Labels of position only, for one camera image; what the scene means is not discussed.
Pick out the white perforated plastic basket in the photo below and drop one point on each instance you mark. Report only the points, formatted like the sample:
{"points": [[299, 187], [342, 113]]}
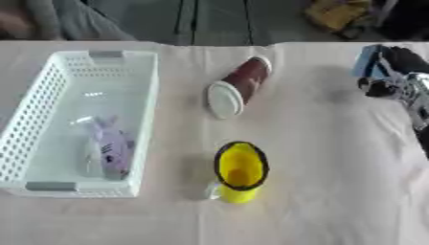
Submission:
{"points": [[78, 83]]}

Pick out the yellow cup with black rim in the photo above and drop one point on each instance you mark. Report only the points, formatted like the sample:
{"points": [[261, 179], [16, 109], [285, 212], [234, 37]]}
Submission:
{"points": [[241, 170]]}

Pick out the yellow bag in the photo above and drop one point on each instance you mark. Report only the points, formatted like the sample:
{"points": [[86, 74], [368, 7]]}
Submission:
{"points": [[338, 14]]}

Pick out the black tripod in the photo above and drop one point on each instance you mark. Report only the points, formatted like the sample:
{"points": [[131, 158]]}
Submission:
{"points": [[193, 22]]}

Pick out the brown cup with white lid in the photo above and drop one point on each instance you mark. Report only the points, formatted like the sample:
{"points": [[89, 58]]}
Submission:
{"points": [[241, 83]]}

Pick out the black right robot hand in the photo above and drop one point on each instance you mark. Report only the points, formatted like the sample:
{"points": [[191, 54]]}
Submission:
{"points": [[397, 65]]}

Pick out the person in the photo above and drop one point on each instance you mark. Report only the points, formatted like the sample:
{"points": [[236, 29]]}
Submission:
{"points": [[67, 22]]}

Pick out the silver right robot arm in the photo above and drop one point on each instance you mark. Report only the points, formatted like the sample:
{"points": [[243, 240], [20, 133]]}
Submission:
{"points": [[420, 105]]}

